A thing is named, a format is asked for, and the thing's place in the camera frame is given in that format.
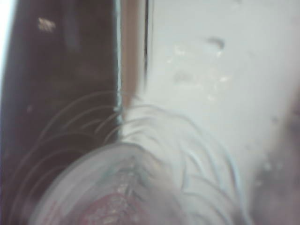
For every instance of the brown fabric desk partition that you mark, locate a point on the brown fabric desk partition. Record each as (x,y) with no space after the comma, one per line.
(58,70)

